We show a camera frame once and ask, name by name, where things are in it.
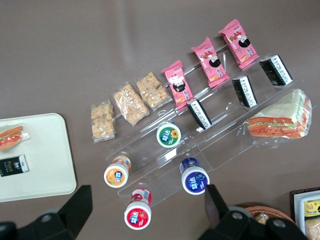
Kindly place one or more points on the orange-lid yogurt cup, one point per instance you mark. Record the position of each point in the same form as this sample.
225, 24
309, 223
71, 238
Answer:
116, 175

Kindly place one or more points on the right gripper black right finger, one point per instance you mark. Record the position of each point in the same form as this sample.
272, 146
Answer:
225, 222

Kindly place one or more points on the blue gum bottle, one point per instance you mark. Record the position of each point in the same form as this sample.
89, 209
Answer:
195, 180

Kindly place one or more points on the rice crisp packet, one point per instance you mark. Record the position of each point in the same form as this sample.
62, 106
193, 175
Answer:
153, 90
261, 217
131, 103
103, 122

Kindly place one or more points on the wrapped triangle sandwich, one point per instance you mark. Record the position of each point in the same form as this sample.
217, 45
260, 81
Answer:
280, 120
11, 137

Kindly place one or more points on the pink snack packet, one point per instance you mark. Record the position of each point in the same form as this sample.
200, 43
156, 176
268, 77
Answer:
210, 66
178, 86
238, 46

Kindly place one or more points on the cream plastic tray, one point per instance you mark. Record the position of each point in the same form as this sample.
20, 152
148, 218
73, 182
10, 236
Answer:
45, 150

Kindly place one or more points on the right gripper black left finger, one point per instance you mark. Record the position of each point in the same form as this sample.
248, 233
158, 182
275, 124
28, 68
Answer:
72, 212

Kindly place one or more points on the red gum bottle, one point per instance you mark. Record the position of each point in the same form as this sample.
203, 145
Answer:
137, 216

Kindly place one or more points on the clear acrylic tiered stand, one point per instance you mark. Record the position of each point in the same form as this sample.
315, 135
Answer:
220, 150

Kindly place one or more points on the yellow labelled crisp packet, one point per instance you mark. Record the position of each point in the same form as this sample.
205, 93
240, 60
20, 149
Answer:
312, 212

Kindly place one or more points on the green-lid yogurt cup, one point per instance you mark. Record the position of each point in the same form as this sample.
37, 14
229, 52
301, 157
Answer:
168, 135

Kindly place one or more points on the clear plastic snack container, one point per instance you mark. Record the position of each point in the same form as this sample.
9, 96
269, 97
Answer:
298, 207

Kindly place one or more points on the black snack packet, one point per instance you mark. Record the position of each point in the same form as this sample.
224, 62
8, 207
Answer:
275, 71
244, 91
199, 113
11, 166

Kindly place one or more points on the wicker basket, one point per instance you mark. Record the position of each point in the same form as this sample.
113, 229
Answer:
265, 209

